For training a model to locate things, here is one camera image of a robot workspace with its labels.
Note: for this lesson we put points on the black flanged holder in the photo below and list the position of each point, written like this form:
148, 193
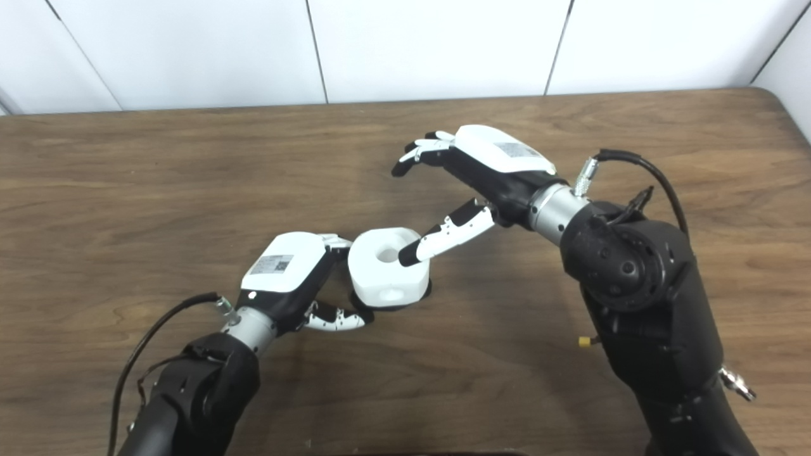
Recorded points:
426, 292

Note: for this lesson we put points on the round white piece with holes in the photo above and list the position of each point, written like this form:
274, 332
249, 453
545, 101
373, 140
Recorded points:
374, 278

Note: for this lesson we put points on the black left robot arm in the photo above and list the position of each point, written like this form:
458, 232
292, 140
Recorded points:
196, 399

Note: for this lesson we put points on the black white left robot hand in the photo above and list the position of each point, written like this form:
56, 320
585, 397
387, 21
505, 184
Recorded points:
282, 263

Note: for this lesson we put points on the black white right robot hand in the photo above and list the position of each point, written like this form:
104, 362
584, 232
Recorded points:
500, 158

